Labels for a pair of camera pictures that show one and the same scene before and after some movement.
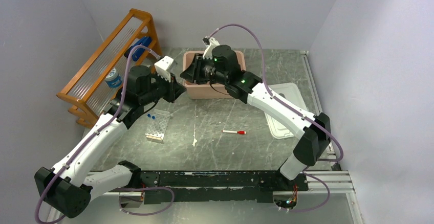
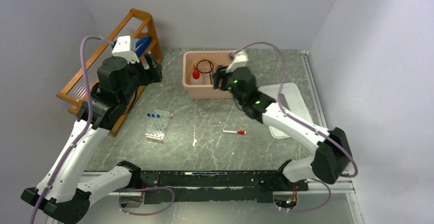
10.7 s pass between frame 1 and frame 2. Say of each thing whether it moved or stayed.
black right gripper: moved
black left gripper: moved
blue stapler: stayed
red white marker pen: stayed
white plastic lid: stayed
